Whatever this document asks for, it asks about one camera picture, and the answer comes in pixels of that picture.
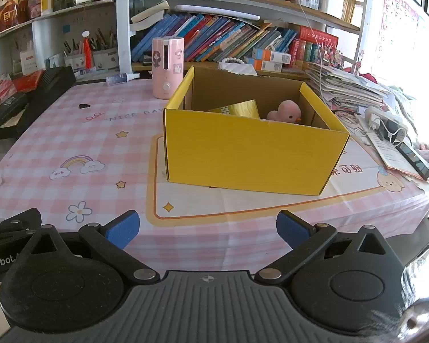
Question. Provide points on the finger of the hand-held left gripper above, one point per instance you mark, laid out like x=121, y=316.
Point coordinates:
x=18, y=227

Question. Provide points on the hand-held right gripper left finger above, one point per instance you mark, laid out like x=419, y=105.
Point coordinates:
x=123, y=228

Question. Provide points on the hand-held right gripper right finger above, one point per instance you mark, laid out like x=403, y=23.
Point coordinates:
x=291, y=228

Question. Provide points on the yellow cardboard box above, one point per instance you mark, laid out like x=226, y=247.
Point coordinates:
x=250, y=153

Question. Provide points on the pink plush toy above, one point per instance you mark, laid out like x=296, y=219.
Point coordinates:
x=286, y=111

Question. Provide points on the gold tape roll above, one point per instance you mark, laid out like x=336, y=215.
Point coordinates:
x=243, y=109

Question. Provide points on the pink checked tablecloth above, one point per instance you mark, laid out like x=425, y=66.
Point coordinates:
x=110, y=157

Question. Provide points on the black long box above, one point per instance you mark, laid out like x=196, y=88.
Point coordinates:
x=5, y=109

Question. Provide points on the paper booklet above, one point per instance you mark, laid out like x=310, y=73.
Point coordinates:
x=389, y=153

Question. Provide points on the black round seat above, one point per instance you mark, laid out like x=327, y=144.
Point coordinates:
x=420, y=237

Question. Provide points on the black phone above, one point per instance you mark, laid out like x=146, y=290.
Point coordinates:
x=416, y=160

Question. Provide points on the white power strip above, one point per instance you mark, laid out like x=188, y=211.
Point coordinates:
x=386, y=121

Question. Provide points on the small spray bottle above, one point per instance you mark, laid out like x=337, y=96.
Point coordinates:
x=121, y=78

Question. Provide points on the stack of papers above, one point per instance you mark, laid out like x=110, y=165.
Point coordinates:
x=346, y=85

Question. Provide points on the orange and white carton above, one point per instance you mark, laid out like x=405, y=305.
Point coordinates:
x=271, y=56
x=268, y=66

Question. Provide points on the pink humidifier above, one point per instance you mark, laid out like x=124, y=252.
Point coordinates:
x=166, y=68

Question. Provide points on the white card box red label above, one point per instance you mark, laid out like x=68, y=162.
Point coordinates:
x=28, y=60

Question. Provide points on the white pen holder box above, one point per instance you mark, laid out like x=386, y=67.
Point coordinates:
x=105, y=59
x=74, y=60

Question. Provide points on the white pearl handbag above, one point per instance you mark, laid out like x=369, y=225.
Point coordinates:
x=236, y=66

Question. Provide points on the row of small colourful books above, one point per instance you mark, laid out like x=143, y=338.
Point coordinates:
x=307, y=51

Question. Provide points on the red tassel ornament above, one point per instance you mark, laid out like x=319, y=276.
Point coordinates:
x=87, y=51

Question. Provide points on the bunch of pens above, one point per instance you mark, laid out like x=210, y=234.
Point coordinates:
x=100, y=40

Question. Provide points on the red thick book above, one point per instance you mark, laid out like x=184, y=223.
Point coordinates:
x=318, y=37

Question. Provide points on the row of leaning books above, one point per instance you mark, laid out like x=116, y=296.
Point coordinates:
x=218, y=39

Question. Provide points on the white bookshelf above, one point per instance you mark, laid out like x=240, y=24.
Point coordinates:
x=123, y=25

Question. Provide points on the thick open book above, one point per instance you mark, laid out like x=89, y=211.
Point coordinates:
x=148, y=14

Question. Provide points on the pink small box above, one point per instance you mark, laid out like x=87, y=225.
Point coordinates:
x=35, y=7

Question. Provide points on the fortune god figure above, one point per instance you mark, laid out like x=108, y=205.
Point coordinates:
x=9, y=5

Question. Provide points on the white stationery holder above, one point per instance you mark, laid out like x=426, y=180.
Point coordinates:
x=330, y=3

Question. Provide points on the white bottle yellow label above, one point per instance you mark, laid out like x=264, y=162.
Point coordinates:
x=46, y=0

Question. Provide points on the white flat book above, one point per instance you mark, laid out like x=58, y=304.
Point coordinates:
x=214, y=10

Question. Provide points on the wall poster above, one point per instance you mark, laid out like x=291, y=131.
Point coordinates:
x=396, y=25

